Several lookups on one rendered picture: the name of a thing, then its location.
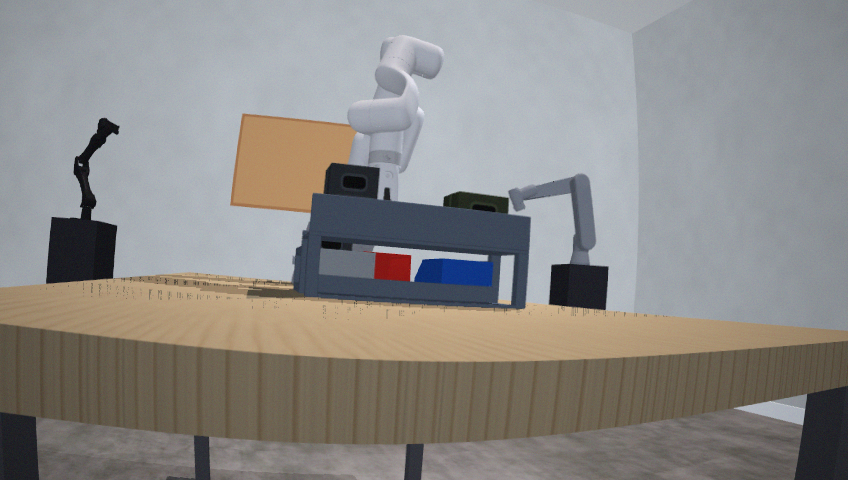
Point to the red bin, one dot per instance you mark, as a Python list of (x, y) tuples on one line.
[(392, 266)]

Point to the blue open bin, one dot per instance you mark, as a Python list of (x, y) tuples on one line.
[(453, 271)]

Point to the olive green tool case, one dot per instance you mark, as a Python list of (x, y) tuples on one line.
[(475, 201)]

